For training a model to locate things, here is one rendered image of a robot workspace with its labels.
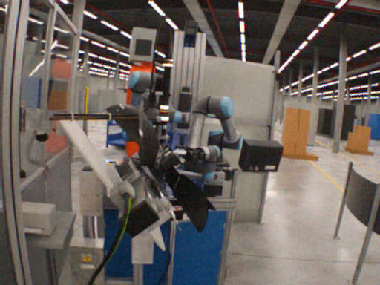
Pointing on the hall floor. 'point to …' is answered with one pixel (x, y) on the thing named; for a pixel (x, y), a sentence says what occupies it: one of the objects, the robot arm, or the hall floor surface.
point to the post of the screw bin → (171, 251)
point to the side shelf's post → (50, 266)
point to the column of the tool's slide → (12, 218)
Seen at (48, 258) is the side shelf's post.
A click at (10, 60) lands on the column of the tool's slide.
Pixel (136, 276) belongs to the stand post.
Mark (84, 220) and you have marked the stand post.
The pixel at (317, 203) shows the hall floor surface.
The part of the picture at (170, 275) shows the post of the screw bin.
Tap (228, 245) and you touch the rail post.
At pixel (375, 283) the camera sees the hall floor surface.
